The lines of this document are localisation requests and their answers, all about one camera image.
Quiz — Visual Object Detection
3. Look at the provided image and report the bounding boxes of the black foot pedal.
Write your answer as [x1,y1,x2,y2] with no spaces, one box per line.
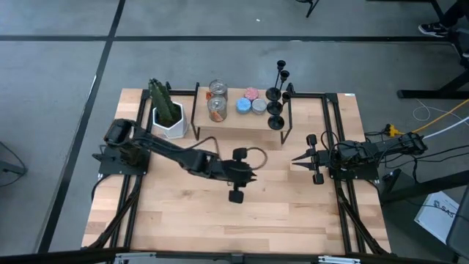
[380,168,403,195]

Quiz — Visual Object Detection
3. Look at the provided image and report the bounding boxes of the wooden shelf riser black legs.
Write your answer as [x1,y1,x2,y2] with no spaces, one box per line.
[190,82,294,144]

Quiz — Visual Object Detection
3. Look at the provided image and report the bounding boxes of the grey patterned round tin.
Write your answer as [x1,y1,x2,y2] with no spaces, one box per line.
[251,98,268,115]

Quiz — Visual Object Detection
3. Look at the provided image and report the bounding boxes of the white cable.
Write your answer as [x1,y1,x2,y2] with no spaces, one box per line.
[413,98,469,139]

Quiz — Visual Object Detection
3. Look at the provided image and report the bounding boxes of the silver candle jar orange label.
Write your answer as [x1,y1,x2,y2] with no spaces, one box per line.
[207,95,228,123]
[205,78,229,100]

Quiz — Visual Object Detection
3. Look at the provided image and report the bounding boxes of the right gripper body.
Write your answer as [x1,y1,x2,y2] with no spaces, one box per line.
[306,133,333,186]

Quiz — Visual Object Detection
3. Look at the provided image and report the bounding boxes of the person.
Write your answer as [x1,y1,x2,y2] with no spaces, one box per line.
[417,0,469,38]

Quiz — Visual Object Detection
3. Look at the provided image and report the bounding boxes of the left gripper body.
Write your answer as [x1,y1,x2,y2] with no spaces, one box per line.
[212,147,257,204]

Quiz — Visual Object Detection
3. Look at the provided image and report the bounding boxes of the yellow cable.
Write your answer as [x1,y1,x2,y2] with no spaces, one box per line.
[384,98,469,137]

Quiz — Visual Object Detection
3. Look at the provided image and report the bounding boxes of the black aluminium frame rails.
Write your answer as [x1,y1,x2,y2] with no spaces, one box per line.
[287,91,391,256]
[86,87,201,254]

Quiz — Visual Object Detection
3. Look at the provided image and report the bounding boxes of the short black candlestick holder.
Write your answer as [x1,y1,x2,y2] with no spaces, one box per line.
[265,59,287,102]

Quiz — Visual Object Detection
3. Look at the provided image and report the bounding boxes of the black floor beam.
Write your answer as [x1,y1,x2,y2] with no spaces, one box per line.
[380,170,469,206]

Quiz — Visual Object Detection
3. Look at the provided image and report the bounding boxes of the green cactus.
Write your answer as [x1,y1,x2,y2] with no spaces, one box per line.
[148,78,177,128]

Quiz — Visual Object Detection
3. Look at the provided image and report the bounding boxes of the blue patterned round tin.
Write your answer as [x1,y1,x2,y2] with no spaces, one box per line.
[236,97,252,114]

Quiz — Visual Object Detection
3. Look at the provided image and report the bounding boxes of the black camera rig bar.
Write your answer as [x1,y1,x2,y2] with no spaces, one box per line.
[0,247,469,264]

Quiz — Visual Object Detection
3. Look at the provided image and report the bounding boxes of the white geometric planter pot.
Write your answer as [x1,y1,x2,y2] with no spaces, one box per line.
[152,101,189,140]

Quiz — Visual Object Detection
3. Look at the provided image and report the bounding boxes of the white printed cardboard box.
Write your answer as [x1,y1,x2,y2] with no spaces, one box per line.
[413,190,461,245]

